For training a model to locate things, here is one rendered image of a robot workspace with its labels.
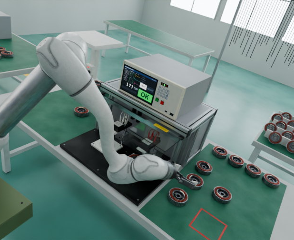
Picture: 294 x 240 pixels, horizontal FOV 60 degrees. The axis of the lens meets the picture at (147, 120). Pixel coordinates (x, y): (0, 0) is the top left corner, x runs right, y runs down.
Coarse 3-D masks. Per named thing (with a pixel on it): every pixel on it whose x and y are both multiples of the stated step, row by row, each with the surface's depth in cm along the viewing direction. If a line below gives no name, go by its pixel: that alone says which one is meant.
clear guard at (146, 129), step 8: (152, 120) 151; (136, 128) 140; (144, 128) 142; (152, 128) 144; (168, 128) 147; (128, 136) 136; (136, 136) 135; (144, 136) 135; (152, 136) 137; (160, 136) 138; (168, 136) 140; (176, 136) 142; (128, 144) 134; (144, 144) 132; (152, 144) 131; (160, 144) 132; (168, 144) 133; (144, 152) 130; (152, 152) 129; (160, 152) 128
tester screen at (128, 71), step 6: (126, 66) 155; (126, 72) 156; (132, 72) 153; (138, 72) 151; (126, 78) 158; (132, 78) 155; (138, 78) 152; (144, 78) 150; (150, 78) 147; (132, 84) 156; (138, 84) 153; (150, 84) 148; (126, 90) 161; (144, 90) 152
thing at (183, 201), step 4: (172, 188) 147; (176, 188) 147; (172, 192) 144; (176, 192) 147; (180, 192) 146; (184, 192) 146; (168, 196) 143; (172, 196) 141; (176, 196) 143; (180, 196) 144; (184, 196) 143; (172, 200) 140; (176, 200) 139; (180, 200) 139; (184, 200) 140; (176, 204) 139; (180, 204) 140; (184, 204) 141
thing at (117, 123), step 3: (117, 120) 170; (114, 123) 166; (117, 123) 167; (120, 123) 168; (123, 123) 173; (129, 123) 174; (114, 126) 165; (117, 126) 164; (120, 126) 165; (123, 126) 168; (126, 126) 170; (129, 126) 174; (114, 129) 166; (117, 129) 164; (120, 129) 166; (123, 129) 169; (126, 129) 174; (114, 132) 164; (117, 132) 165
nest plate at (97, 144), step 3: (96, 141) 168; (99, 141) 169; (114, 141) 173; (93, 144) 165; (96, 144) 166; (99, 144) 167; (114, 144) 170; (117, 144) 171; (120, 144) 171; (96, 147) 163; (99, 147) 164; (114, 147) 167; (117, 147) 168; (120, 147) 169; (99, 150) 162
